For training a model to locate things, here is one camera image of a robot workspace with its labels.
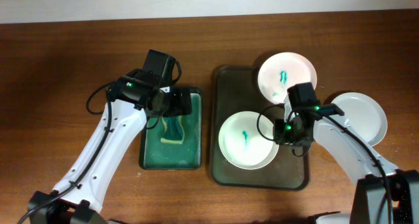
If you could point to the green yellow scrub sponge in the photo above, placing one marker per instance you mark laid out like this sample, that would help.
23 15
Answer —
173 130

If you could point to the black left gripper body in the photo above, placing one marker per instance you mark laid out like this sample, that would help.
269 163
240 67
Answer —
175 105

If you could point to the dark grey serving tray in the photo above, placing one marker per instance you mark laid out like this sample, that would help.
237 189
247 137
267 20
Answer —
236 90

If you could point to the pink white plate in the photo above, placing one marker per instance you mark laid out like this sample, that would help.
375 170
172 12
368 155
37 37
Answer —
282 71

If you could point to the cream white plate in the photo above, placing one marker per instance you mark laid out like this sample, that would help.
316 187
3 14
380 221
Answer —
244 140

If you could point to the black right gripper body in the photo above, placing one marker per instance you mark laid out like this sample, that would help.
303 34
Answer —
286 133

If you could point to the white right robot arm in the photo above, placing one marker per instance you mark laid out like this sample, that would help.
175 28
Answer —
384 193

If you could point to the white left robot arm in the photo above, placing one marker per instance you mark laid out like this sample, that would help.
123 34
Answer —
131 101

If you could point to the green rectangular tray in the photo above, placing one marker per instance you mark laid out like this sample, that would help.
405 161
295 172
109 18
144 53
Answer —
155 155

